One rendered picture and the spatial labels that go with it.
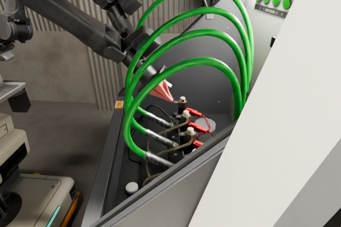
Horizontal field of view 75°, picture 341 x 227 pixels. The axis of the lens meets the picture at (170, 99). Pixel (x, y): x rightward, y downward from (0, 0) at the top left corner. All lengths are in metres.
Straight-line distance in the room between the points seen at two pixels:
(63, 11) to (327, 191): 0.56
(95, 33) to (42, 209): 1.19
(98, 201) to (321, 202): 0.51
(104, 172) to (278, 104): 0.54
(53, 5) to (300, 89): 0.51
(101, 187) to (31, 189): 1.09
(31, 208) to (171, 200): 1.26
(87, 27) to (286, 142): 0.50
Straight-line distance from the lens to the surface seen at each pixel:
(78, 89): 2.99
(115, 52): 0.61
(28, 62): 3.17
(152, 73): 0.65
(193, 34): 0.45
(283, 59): 0.26
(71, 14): 0.59
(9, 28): 1.09
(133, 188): 0.76
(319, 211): 0.21
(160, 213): 0.45
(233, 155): 0.32
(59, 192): 1.61
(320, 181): 0.20
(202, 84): 1.03
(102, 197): 0.63
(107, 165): 0.70
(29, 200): 1.65
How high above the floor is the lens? 1.44
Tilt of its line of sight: 29 degrees down
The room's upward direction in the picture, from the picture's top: straight up
